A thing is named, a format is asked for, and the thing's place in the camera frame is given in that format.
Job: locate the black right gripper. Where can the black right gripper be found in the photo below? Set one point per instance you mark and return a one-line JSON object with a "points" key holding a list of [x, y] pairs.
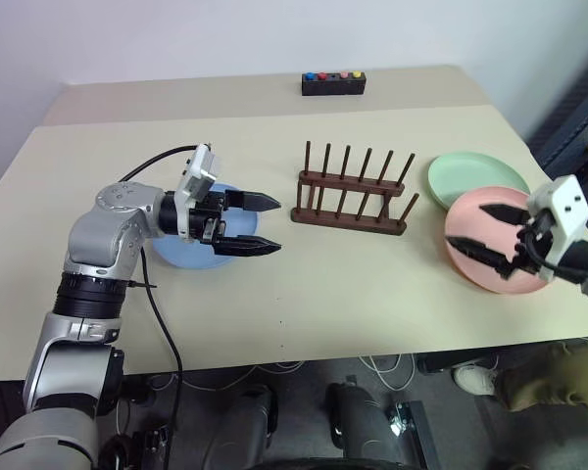
{"points": [[526, 245]]}

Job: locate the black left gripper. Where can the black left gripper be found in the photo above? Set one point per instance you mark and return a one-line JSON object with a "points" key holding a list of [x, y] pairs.
{"points": [[208, 210]]}

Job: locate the pink plate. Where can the pink plate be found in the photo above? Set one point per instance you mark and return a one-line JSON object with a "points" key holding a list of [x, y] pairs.
{"points": [[463, 220]]}

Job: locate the green plate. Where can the green plate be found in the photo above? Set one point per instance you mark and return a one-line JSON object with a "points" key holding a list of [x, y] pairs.
{"points": [[470, 171]]}

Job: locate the blue plate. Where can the blue plate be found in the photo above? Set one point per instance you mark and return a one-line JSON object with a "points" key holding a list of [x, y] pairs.
{"points": [[186, 257]]}

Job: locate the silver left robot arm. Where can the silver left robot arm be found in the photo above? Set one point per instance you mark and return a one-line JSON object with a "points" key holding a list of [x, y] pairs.
{"points": [[93, 235]]}

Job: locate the dark wooden dish rack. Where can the dark wooden dish rack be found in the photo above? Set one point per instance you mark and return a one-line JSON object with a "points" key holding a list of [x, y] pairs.
{"points": [[348, 221]]}

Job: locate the black table foot bar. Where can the black table foot bar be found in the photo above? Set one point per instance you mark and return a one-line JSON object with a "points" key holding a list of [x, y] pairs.
{"points": [[451, 362]]}

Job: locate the white sneaker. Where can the white sneaker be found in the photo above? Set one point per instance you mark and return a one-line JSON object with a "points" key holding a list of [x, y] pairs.
{"points": [[475, 379]]}

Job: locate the person in khaki trousers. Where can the person in khaki trousers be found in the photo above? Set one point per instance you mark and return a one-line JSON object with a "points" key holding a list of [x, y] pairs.
{"points": [[553, 377]]}

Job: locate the black button box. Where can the black button box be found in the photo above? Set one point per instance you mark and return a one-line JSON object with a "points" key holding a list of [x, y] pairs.
{"points": [[333, 87]]}

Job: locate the black rounded leg cover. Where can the black rounded leg cover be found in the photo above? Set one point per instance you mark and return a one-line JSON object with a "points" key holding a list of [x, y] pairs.
{"points": [[355, 416], [245, 426]]}

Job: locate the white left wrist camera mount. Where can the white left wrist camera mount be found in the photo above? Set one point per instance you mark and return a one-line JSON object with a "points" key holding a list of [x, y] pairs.
{"points": [[198, 171]]}

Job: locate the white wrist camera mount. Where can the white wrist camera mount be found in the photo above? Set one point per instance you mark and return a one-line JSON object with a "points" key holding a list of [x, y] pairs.
{"points": [[566, 201], [198, 171]]}

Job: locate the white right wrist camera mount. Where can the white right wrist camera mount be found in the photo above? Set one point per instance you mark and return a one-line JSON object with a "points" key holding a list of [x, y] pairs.
{"points": [[566, 201]]}

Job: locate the dark ribbed wall panel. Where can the dark ribbed wall panel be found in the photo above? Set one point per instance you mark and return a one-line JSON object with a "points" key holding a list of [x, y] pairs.
{"points": [[568, 117]]}

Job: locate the grey metal floor bracket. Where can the grey metal floor bracket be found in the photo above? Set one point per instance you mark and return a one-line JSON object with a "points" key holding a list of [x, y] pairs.
{"points": [[414, 431]]}

